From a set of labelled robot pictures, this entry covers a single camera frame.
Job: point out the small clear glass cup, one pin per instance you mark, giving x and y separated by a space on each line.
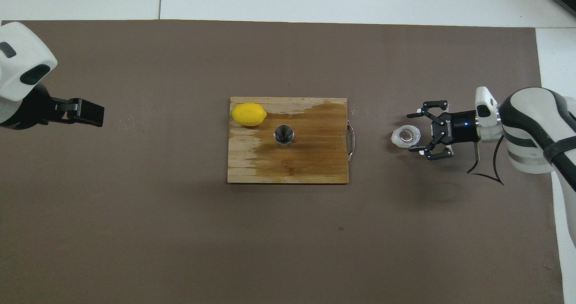
406 136

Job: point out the steel jigger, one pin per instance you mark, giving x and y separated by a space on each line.
284 135

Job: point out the wooden cutting board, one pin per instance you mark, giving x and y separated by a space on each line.
315 160

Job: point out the yellow lemon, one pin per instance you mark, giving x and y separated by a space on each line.
248 115

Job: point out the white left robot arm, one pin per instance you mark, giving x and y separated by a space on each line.
22 47

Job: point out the brown table mat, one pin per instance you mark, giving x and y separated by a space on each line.
135 250

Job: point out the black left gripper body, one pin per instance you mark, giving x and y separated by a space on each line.
31 110

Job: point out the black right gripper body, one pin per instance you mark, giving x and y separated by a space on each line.
461 126

